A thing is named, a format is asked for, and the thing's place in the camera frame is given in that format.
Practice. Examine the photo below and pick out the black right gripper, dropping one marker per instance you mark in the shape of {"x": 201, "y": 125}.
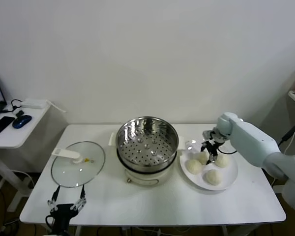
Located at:
{"x": 215, "y": 137}

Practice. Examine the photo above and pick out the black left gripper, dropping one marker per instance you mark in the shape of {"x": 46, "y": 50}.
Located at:
{"x": 62, "y": 214}

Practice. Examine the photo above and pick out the white steamed baozi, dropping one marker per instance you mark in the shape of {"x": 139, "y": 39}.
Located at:
{"x": 213, "y": 177}
{"x": 223, "y": 161}
{"x": 194, "y": 166}
{"x": 202, "y": 158}

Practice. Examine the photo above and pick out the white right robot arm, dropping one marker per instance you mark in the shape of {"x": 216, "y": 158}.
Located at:
{"x": 255, "y": 145}

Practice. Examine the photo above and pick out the stainless steel steamer basket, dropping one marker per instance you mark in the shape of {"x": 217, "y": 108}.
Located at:
{"x": 162, "y": 132}

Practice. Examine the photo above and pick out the white round plate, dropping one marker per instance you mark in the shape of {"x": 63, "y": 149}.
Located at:
{"x": 229, "y": 174}

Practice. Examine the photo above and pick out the white electric cooker pot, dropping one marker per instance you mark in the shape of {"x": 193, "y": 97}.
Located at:
{"x": 142, "y": 179}

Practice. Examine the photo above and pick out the white side table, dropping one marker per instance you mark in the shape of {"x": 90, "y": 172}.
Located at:
{"x": 19, "y": 137}

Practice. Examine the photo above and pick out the blue computer mouse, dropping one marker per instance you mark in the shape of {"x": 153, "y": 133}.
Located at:
{"x": 22, "y": 121}

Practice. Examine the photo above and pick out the black smartphone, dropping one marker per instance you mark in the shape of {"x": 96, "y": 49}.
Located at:
{"x": 1, "y": 126}

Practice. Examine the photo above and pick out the white power adapter box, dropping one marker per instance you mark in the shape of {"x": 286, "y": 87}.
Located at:
{"x": 34, "y": 103}

